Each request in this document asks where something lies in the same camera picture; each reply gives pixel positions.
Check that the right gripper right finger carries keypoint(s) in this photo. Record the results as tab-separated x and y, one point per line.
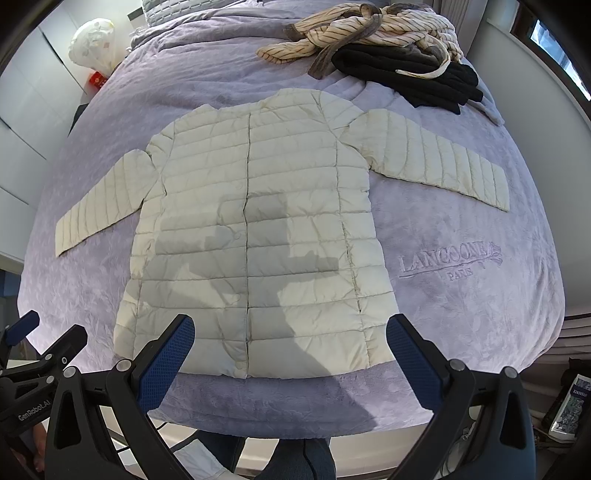
503	444

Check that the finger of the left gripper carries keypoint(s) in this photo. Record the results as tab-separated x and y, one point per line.
50	355
15	333

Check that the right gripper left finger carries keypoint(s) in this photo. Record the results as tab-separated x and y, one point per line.
79	445

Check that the cream quilted down jacket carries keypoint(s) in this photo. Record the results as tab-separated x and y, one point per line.
255	221

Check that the lavender embossed bed blanket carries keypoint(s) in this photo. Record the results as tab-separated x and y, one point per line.
483	284

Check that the printed package on floor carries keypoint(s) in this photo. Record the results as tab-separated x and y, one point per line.
570	410

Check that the person's blue jeans legs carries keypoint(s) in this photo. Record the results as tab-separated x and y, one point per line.
292	459

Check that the white wardrobe drawers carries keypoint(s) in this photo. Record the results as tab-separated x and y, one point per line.
41	88

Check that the white plastic bag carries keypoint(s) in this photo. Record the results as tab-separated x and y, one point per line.
93	46

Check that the black folded garment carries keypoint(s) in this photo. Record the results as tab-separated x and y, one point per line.
407	70

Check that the beige striped robe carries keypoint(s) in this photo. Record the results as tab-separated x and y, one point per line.
397	25

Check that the window with dark frame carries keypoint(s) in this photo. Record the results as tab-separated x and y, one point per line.
539	39

